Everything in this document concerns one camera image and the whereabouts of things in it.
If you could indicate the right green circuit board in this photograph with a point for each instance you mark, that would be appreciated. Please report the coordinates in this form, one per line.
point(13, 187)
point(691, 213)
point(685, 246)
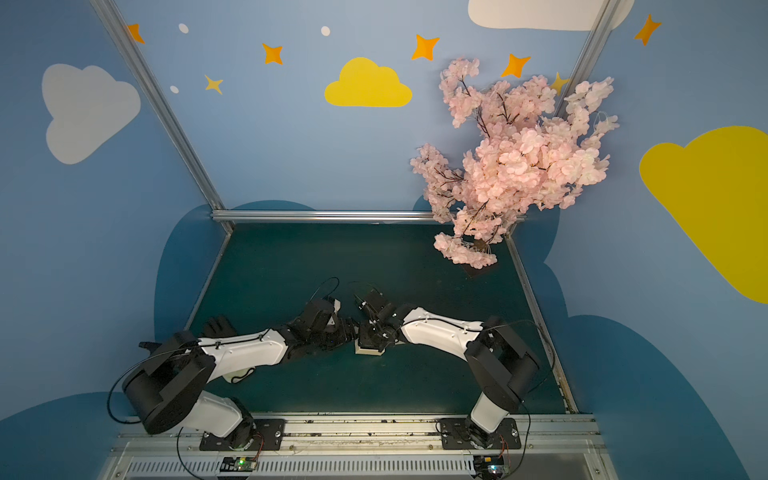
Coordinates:
point(489, 468)

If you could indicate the aluminium frame post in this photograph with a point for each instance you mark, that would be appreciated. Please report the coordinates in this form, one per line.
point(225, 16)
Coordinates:
point(589, 55)
point(113, 22)

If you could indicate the right aluminium frame post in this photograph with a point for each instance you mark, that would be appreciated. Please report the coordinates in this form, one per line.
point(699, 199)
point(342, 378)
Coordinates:
point(589, 55)

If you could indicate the left aluminium frame post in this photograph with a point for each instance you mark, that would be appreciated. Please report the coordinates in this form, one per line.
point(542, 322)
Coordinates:
point(113, 22)

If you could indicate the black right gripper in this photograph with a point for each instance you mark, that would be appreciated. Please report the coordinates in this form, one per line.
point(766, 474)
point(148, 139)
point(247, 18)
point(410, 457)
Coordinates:
point(372, 330)

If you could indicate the brown tree base plate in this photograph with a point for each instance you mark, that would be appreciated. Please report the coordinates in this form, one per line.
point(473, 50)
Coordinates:
point(473, 272)

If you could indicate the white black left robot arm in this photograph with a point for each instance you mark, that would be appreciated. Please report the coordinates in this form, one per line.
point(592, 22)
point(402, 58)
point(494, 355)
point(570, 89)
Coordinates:
point(168, 389)

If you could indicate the white box base black insert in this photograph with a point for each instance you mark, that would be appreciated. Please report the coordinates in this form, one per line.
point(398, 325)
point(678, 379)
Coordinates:
point(362, 348)

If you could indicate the left green circuit board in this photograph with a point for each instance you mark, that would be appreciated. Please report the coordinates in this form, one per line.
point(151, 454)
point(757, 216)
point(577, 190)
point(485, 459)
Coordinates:
point(238, 465)

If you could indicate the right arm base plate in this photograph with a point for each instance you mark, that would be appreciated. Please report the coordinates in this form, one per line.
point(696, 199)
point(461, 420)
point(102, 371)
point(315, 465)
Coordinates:
point(462, 434)

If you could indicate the horizontal aluminium frame rail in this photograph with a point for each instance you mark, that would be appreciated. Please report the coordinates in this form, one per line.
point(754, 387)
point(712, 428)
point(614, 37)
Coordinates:
point(327, 217)

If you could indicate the black red handled tool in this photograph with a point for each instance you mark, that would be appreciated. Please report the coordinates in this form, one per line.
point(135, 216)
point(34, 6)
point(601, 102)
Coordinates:
point(151, 347)

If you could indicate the green circuit board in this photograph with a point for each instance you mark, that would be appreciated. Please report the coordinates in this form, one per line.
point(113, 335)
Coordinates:
point(238, 465)
point(489, 468)

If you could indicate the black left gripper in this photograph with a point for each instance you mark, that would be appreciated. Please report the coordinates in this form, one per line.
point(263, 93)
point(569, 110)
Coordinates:
point(336, 330)

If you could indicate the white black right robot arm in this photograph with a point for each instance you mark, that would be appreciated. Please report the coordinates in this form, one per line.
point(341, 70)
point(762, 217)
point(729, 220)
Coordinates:
point(502, 363)

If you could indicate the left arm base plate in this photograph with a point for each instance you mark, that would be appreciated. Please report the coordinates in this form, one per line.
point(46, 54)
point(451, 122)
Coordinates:
point(260, 434)

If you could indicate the front aluminium rail track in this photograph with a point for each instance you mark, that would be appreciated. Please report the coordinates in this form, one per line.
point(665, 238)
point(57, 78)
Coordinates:
point(369, 446)

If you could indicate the pink cherry blossom tree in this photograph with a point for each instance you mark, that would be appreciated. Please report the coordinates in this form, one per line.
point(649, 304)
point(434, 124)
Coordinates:
point(527, 157)

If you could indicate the black glove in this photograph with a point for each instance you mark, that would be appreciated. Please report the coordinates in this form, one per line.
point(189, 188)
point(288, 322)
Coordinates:
point(218, 327)

